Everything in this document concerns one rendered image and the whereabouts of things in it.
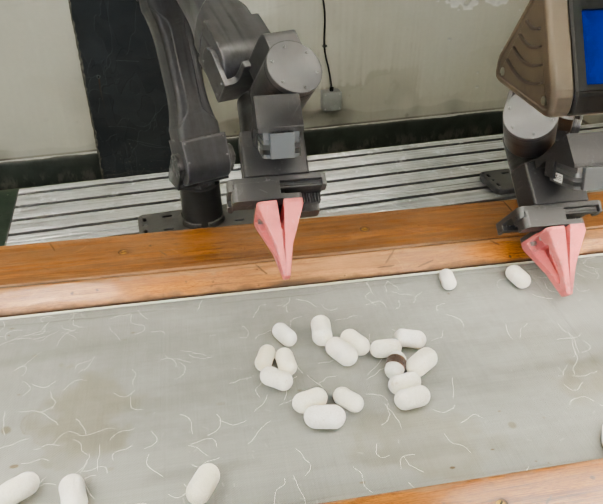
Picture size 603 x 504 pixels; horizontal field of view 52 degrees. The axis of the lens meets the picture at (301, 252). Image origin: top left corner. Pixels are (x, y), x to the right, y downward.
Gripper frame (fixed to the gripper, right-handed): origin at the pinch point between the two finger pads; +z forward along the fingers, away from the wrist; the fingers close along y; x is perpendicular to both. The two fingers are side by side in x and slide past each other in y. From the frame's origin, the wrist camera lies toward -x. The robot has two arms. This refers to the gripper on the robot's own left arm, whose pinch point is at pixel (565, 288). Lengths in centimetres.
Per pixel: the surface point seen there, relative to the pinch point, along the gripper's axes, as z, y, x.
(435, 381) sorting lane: 8.5, -18.6, -4.4
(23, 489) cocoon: 13, -56, -10
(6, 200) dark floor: -87, -115, 173
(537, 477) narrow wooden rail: 17.3, -15.4, -15.0
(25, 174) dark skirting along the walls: -99, -108, 175
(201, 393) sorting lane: 6.7, -41.3, -2.8
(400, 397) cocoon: 9.6, -23.2, -7.6
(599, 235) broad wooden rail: -7.5, 10.4, 6.5
